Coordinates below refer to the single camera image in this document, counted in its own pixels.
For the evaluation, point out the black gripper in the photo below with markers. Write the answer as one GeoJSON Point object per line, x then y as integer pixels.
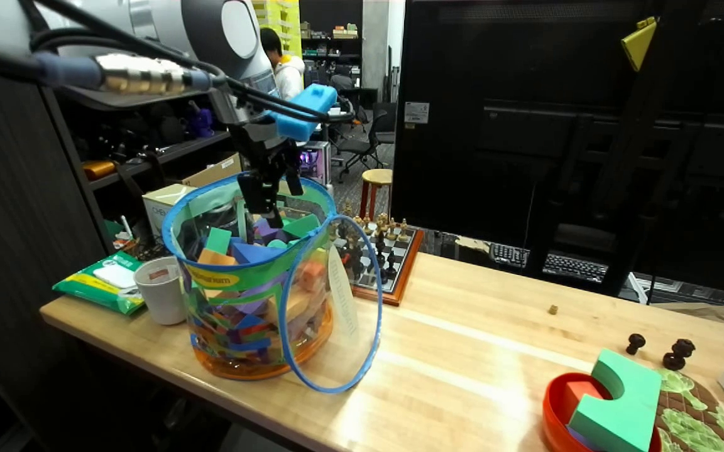
{"type": "Point", "coordinates": [263, 152]}

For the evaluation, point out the green triangular foam block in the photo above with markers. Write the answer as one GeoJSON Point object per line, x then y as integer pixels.
{"type": "Point", "coordinates": [299, 225]}

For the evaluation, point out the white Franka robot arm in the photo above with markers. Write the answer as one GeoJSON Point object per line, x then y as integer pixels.
{"type": "Point", "coordinates": [168, 26]}

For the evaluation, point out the purple foam block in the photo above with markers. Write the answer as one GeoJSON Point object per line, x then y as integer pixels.
{"type": "Point", "coordinates": [265, 230]}

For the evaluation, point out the blue foam block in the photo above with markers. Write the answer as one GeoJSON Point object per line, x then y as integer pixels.
{"type": "Point", "coordinates": [253, 251]}

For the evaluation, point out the green square foam block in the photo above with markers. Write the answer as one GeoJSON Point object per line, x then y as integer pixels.
{"type": "Point", "coordinates": [216, 242]}

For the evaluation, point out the orange foam block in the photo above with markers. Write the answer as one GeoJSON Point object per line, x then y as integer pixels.
{"type": "Point", "coordinates": [215, 260]}

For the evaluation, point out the clear toy bag blue rim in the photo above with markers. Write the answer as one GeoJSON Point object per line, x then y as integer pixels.
{"type": "Point", "coordinates": [249, 335]}

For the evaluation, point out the clear round bag lid flap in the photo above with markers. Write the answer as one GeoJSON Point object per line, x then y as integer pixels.
{"type": "Point", "coordinates": [353, 335]}

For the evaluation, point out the orange block in red bowl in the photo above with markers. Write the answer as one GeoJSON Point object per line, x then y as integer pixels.
{"type": "Point", "coordinates": [579, 393]}

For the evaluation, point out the green U-shaped foam block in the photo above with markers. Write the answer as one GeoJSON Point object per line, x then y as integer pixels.
{"type": "Point", "coordinates": [626, 402]}

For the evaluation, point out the purple lit box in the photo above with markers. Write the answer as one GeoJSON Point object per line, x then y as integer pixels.
{"type": "Point", "coordinates": [314, 162]}

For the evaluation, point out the black office chair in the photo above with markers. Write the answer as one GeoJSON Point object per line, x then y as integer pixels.
{"type": "Point", "coordinates": [359, 139]}

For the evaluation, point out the round wooden stool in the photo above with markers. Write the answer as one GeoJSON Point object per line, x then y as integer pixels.
{"type": "Point", "coordinates": [376, 179]}

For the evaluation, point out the seated person white shirt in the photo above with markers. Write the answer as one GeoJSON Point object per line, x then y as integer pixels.
{"type": "Point", "coordinates": [288, 75]}

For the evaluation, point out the white cardboard box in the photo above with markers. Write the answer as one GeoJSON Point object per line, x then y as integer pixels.
{"type": "Point", "coordinates": [163, 202]}

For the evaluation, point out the wooden framed chess board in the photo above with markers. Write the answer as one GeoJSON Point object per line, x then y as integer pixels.
{"type": "Point", "coordinates": [396, 266]}

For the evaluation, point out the white paper cup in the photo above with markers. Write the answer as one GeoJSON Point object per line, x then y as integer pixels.
{"type": "Point", "coordinates": [161, 289]}

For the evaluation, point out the green wipes package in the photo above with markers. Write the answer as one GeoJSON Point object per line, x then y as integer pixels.
{"type": "Point", "coordinates": [102, 282]}

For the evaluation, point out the large black cabinet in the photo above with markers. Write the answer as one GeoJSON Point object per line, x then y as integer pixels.
{"type": "Point", "coordinates": [546, 152]}

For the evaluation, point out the black computer keyboard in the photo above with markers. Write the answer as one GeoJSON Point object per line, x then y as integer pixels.
{"type": "Point", "coordinates": [576, 266]}

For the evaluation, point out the red plastic bowl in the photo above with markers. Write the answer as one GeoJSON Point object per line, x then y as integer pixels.
{"type": "Point", "coordinates": [557, 409]}

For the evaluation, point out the yellow triangle sign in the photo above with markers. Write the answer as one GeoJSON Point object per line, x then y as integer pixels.
{"type": "Point", "coordinates": [640, 40]}

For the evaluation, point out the black chess piece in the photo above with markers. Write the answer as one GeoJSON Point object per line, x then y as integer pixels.
{"type": "Point", "coordinates": [681, 345]}
{"type": "Point", "coordinates": [633, 341]}
{"type": "Point", "coordinates": [672, 360]}

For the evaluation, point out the green brown patterned mat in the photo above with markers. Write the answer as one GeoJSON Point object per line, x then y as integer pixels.
{"type": "Point", "coordinates": [698, 417]}

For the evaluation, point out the blue wrist camera housing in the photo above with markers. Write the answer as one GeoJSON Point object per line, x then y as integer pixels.
{"type": "Point", "coordinates": [303, 114]}

